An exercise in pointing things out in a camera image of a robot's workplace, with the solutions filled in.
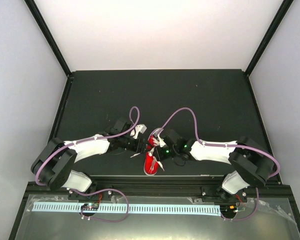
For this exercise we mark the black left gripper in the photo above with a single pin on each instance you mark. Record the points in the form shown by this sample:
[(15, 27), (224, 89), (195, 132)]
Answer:
[(140, 149)]

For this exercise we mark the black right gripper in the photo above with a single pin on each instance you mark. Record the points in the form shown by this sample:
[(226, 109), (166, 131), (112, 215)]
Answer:
[(159, 155)]

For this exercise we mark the white shoelace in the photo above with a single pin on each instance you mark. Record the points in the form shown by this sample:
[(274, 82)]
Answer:
[(152, 162)]

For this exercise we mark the red canvas sneaker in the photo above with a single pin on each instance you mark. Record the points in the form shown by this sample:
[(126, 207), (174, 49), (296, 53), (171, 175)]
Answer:
[(151, 164)]

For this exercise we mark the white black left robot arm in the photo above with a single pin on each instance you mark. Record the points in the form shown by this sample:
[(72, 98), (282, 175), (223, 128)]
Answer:
[(54, 165)]

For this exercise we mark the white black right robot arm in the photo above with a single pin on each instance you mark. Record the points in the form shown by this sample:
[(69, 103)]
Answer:
[(252, 166)]

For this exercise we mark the left controller circuit board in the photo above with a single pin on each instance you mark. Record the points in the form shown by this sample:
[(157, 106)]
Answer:
[(89, 207)]

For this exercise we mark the controller circuit board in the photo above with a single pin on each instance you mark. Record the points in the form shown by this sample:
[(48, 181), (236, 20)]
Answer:
[(232, 208), (89, 207)]

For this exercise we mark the right controller circuit board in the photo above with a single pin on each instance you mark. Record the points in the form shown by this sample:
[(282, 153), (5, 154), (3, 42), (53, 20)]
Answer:
[(232, 208)]

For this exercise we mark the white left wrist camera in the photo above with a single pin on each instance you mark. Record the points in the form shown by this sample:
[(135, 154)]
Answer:
[(139, 129)]

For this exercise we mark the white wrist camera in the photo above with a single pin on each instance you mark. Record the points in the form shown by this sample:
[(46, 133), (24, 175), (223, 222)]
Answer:
[(157, 140), (139, 129)]

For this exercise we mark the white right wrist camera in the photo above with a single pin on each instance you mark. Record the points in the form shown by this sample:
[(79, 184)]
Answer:
[(157, 140)]

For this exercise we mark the black front mounting rail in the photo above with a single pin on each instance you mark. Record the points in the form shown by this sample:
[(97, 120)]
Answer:
[(208, 189)]

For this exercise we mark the white slotted cable duct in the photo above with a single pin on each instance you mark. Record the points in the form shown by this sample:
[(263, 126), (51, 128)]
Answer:
[(132, 208)]

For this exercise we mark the black aluminium frame post left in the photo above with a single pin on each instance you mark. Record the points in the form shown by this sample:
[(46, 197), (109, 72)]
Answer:
[(40, 21)]

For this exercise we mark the black aluminium frame post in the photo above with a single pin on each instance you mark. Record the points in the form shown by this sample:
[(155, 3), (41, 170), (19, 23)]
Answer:
[(270, 32), (40, 21)]

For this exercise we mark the black frame rail left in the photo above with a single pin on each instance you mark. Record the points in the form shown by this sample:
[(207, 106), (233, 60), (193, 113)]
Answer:
[(53, 133)]

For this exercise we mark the black aluminium frame post right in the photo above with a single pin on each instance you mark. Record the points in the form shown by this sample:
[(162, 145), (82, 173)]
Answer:
[(270, 32)]

